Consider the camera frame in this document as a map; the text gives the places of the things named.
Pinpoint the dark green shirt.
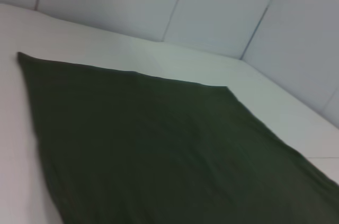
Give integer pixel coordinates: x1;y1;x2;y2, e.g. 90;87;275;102
17;51;339;224

